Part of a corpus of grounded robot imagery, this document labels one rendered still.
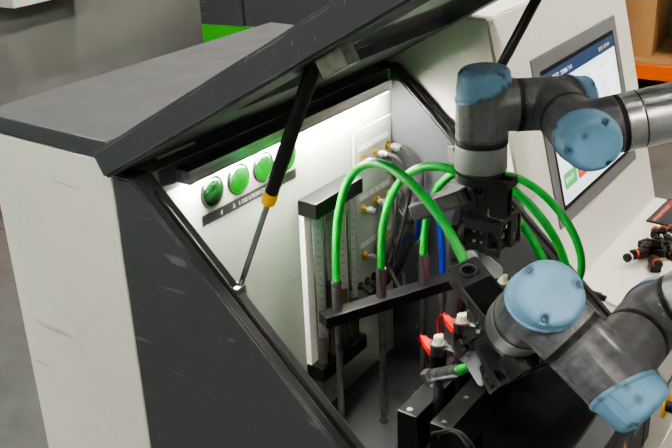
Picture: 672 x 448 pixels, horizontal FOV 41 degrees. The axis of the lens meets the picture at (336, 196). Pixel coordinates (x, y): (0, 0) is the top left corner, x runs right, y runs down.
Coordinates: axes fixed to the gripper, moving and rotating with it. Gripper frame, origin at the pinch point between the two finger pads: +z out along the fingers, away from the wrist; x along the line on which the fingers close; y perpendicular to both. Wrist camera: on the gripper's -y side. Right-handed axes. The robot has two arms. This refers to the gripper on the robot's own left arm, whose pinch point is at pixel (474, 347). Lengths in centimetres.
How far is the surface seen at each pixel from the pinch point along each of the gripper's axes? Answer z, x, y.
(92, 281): 9, -46, -33
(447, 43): 19, 27, -55
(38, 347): 29, -59, -33
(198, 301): -3.9, -32.7, -20.2
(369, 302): 30.8, -4.6, -18.2
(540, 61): 28, 46, -48
